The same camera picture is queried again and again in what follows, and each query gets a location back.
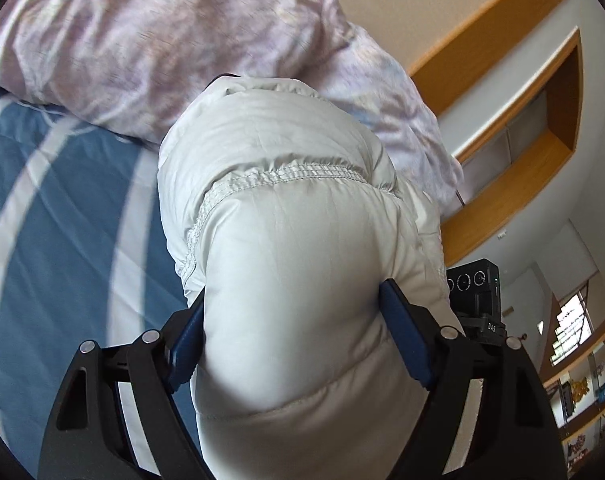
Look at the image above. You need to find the wooden framed wall niche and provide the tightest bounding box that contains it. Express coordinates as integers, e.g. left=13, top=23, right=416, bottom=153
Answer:
left=412, top=0, right=583, bottom=266

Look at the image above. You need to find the pink floral duvet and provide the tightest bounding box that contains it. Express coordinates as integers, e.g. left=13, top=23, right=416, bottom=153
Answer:
left=0, top=0, right=463, bottom=205

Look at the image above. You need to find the silver quilted down jacket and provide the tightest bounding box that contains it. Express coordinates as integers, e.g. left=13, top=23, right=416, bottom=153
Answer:
left=158, top=77, right=455, bottom=479

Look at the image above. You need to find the wooden bookshelf with items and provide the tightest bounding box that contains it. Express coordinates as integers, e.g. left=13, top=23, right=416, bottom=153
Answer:
left=539, top=320, right=605, bottom=477

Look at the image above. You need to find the blue white striped bedsheet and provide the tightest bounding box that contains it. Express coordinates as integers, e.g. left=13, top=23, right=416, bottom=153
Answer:
left=0, top=89, right=185, bottom=474

